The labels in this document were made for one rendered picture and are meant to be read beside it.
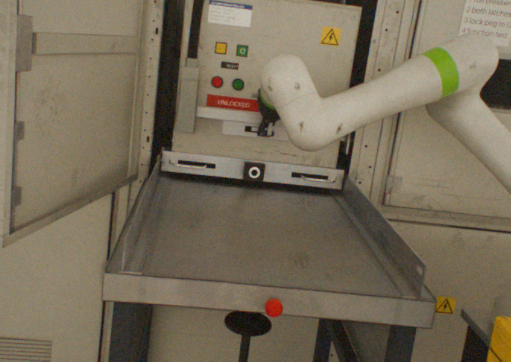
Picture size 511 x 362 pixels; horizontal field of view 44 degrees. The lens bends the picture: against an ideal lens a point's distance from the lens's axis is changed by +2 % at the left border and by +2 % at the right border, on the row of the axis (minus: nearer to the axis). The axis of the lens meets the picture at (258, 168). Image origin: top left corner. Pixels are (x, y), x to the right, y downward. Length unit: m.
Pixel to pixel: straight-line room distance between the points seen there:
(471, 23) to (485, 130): 0.36
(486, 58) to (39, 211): 1.04
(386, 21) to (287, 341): 1.00
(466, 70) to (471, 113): 0.17
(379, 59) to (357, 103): 0.43
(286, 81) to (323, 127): 0.13
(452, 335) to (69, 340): 1.16
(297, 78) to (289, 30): 0.44
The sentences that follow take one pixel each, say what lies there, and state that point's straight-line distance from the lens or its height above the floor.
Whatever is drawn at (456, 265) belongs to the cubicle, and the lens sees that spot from 2.00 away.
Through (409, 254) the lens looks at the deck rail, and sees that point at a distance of 1.29.
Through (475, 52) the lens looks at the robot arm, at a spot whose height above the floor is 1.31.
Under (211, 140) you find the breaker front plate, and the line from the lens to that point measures 1.81.
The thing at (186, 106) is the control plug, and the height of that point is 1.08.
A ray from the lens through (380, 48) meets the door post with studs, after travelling 1.80.
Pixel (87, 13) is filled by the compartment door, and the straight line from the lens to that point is 1.49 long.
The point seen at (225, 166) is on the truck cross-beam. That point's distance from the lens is 1.82.
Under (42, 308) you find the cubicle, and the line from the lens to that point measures 1.97.
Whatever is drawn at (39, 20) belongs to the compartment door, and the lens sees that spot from 1.33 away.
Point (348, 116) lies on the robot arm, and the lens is 1.38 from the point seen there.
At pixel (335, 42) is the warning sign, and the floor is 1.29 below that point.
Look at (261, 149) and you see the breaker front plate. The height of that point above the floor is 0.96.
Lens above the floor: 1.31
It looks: 13 degrees down
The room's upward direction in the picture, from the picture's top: 7 degrees clockwise
